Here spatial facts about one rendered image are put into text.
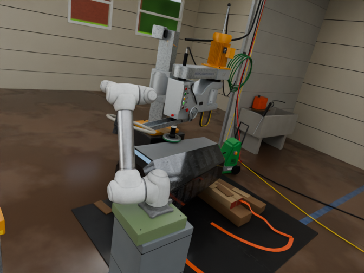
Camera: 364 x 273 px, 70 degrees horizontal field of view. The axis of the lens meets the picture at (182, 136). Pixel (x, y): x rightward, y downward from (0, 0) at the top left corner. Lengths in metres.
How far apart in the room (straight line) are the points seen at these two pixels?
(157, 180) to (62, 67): 7.06
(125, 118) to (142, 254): 0.83
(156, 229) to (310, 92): 6.25
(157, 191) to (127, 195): 0.19
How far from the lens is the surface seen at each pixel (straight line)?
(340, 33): 7.32
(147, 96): 1.70
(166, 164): 2.63
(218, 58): 3.35
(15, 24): 8.15
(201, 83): 3.28
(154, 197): 1.69
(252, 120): 5.53
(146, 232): 1.64
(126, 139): 1.65
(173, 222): 1.74
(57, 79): 8.48
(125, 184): 1.62
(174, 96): 2.87
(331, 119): 7.19
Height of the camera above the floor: 1.96
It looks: 20 degrees down
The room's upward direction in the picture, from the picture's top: 11 degrees clockwise
